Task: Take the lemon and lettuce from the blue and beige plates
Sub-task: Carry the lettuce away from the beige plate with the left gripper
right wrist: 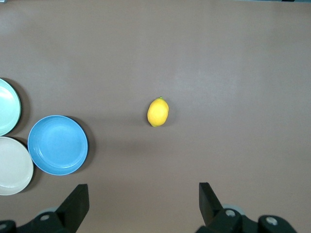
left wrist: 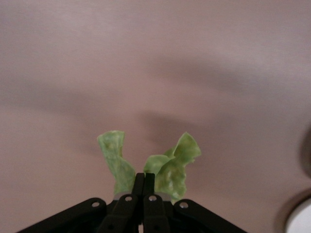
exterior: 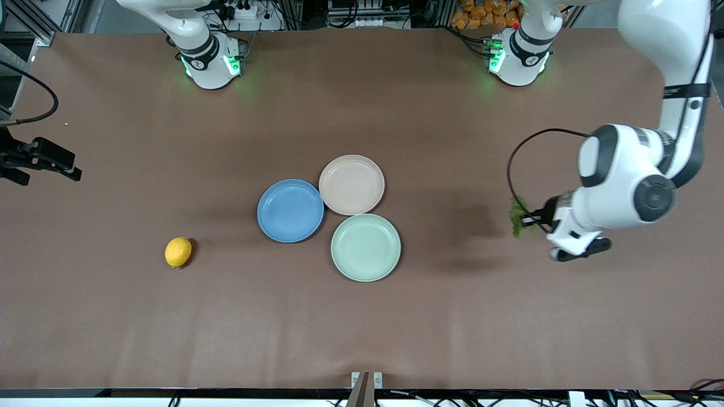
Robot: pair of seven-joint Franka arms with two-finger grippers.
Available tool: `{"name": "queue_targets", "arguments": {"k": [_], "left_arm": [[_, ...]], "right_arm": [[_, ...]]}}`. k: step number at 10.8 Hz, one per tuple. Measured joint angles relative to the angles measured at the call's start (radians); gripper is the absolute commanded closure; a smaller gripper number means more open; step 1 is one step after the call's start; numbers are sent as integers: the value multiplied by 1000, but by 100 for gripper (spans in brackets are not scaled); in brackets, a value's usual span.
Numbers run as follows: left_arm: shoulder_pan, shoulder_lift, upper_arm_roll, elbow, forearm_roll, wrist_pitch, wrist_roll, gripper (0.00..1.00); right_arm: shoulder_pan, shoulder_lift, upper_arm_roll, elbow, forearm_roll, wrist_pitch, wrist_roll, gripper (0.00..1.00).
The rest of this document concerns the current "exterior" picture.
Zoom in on blue plate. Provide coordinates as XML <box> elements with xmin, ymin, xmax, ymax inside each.
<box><xmin>257</xmin><ymin>179</ymin><xmax>325</xmax><ymax>244</ymax></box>

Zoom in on orange snack packets pile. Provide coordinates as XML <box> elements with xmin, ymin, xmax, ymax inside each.
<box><xmin>450</xmin><ymin>0</ymin><xmax>522</xmax><ymax>30</ymax></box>

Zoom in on white power strip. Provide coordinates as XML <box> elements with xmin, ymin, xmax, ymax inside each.
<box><xmin>217</xmin><ymin>0</ymin><xmax>260</xmax><ymax>21</ymax></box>

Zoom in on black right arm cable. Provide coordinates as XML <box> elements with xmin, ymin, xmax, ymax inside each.
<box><xmin>0</xmin><ymin>59</ymin><xmax>59</xmax><ymax>126</ymax></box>

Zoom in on white electronics box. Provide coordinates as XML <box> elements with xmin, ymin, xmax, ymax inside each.
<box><xmin>327</xmin><ymin>0</ymin><xmax>411</xmax><ymax>29</ymax></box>

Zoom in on silver table edge bracket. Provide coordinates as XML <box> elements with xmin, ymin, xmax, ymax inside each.
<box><xmin>351</xmin><ymin>371</ymin><xmax>383</xmax><ymax>407</ymax></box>

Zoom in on yellow lemon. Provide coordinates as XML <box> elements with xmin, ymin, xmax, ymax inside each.
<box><xmin>165</xmin><ymin>237</ymin><xmax>193</xmax><ymax>270</ymax></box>

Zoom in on beige plate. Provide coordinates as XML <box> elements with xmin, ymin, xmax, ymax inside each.
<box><xmin>318</xmin><ymin>154</ymin><xmax>386</xmax><ymax>216</ymax></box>

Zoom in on green lettuce leaf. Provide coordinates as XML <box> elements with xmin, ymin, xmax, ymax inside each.
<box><xmin>510</xmin><ymin>195</ymin><xmax>531</xmax><ymax>239</ymax></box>

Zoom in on aluminium frame profile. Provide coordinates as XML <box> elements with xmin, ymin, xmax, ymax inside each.
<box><xmin>0</xmin><ymin>0</ymin><xmax>77</xmax><ymax>48</ymax></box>

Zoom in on light green plate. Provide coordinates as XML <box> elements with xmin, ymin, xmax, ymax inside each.
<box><xmin>330</xmin><ymin>213</ymin><xmax>402</xmax><ymax>283</ymax></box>

